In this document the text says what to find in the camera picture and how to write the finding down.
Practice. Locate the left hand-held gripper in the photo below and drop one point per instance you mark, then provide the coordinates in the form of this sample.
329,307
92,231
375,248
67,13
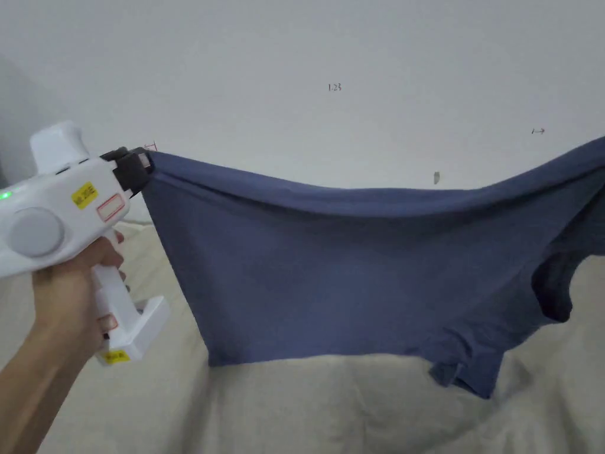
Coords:
56,203

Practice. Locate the dark blue shirt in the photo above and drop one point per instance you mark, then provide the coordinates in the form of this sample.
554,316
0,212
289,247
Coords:
331,274

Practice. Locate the person's left forearm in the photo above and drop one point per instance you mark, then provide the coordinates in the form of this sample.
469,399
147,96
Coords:
38,392

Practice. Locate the person's left hand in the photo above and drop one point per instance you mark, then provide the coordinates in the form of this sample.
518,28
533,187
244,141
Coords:
66,298

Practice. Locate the bed with beige sheet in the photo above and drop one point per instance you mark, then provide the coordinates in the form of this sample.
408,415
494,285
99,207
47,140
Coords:
302,411

